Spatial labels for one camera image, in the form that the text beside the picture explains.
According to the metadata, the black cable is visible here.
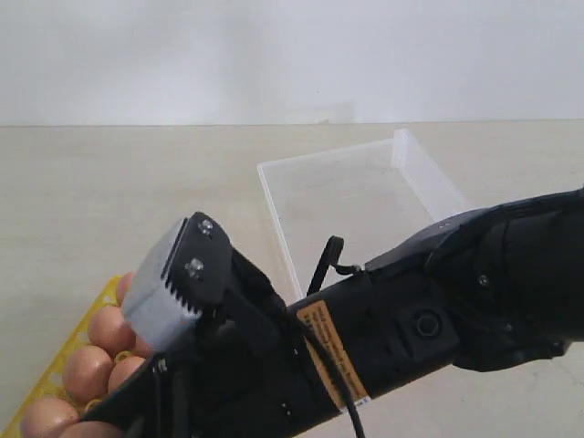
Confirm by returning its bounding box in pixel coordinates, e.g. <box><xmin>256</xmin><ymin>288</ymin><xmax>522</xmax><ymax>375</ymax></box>
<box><xmin>268</xmin><ymin>235</ymin><xmax>370</xmax><ymax>438</ymax></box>

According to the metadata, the brown egg cluster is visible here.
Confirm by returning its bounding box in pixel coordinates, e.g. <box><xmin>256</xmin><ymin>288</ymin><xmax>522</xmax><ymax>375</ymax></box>
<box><xmin>132</xmin><ymin>337</ymin><xmax>152</xmax><ymax>358</ymax></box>

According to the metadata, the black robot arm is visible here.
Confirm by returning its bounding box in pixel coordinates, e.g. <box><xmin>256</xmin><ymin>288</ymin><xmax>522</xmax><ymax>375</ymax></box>
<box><xmin>82</xmin><ymin>190</ymin><xmax>583</xmax><ymax>437</ymax></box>

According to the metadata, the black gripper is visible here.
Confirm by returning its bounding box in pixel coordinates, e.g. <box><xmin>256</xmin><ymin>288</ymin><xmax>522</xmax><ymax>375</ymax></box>
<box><xmin>81</xmin><ymin>252</ymin><xmax>369</xmax><ymax>437</ymax></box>

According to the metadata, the clear plastic container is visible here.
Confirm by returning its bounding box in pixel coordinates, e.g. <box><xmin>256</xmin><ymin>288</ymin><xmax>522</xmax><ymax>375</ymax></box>
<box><xmin>257</xmin><ymin>129</ymin><xmax>472</xmax><ymax>298</ymax></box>

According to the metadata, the brown egg front corner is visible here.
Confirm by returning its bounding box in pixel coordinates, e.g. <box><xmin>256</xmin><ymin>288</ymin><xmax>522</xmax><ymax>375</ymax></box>
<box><xmin>59</xmin><ymin>422</ymin><xmax>124</xmax><ymax>438</ymax></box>

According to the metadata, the yellow plastic egg tray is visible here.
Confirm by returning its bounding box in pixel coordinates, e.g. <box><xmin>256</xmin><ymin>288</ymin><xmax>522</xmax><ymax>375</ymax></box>
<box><xmin>1</xmin><ymin>275</ymin><xmax>130</xmax><ymax>437</ymax></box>

